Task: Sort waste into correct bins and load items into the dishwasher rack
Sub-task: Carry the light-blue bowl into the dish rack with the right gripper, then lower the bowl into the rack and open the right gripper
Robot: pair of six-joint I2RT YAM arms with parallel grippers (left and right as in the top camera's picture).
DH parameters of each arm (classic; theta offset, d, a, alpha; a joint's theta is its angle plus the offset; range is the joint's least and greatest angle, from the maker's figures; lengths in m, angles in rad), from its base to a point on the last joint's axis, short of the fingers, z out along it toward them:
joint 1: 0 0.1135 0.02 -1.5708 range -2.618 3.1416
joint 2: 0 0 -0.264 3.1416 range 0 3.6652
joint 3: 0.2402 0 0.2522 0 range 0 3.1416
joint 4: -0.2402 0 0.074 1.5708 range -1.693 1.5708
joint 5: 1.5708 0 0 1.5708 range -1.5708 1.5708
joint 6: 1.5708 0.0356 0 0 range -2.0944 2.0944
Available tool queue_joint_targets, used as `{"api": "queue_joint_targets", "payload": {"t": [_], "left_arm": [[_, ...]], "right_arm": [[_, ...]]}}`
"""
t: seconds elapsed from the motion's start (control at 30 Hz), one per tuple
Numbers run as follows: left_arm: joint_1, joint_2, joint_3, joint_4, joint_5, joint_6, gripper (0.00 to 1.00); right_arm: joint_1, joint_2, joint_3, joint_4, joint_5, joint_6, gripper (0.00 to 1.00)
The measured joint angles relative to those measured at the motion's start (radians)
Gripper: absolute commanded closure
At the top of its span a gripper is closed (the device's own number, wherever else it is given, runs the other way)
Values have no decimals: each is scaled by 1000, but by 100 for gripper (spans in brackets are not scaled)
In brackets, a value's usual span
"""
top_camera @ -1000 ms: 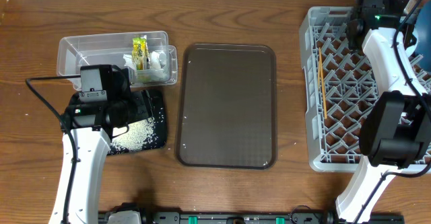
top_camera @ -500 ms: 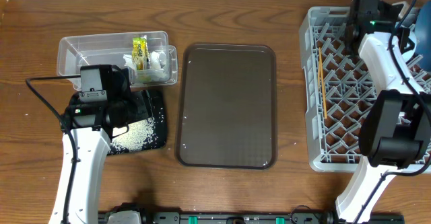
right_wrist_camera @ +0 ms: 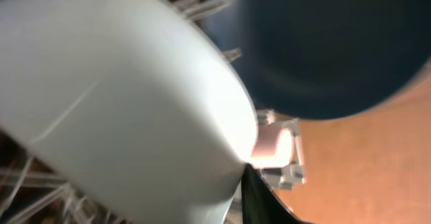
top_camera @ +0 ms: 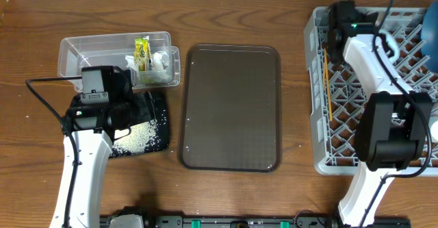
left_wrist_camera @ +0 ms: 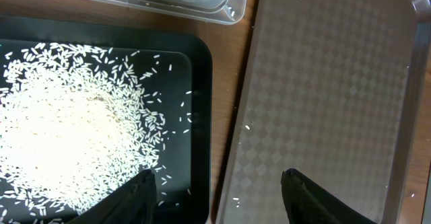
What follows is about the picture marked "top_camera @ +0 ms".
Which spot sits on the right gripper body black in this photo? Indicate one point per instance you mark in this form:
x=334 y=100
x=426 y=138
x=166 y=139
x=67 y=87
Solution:
x=335 y=59

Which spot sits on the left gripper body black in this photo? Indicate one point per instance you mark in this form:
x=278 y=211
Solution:
x=143 y=108

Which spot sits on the white tissue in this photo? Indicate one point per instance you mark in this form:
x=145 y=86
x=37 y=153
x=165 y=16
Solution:
x=152 y=70

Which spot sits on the light blue bowl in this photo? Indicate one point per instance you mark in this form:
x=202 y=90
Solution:
x=390 y=45

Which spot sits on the yellow green snack wrapper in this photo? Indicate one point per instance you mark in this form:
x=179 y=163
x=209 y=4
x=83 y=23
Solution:
x=142 y=53

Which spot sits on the dark blue plate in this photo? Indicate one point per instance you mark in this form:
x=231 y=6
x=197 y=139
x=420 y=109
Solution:
x=429 y=34

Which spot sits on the white cup green inside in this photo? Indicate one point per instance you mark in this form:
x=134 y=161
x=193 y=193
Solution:
x=433 y=126

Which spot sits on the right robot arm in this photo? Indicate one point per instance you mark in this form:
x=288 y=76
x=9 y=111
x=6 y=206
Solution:
x=393 y=130

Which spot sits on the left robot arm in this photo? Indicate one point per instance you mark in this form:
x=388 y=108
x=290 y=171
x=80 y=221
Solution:
x=105 y=105

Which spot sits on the grey dishwasher rack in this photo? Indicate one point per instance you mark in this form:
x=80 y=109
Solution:
x=332 y=142

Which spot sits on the black plastic bin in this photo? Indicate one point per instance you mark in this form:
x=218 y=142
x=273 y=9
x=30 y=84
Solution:
x=161 y=135

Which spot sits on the spilled white rice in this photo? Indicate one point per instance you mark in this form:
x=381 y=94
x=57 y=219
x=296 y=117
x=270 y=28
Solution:
x=137 y=137

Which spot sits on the clear plastic bin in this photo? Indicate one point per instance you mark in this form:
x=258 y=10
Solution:
x=110 y=50

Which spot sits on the dark brown serving tray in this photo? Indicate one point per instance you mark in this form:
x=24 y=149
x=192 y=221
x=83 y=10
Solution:
x=231 y=109

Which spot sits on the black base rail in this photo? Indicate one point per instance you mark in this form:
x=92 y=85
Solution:
x=138 y=217

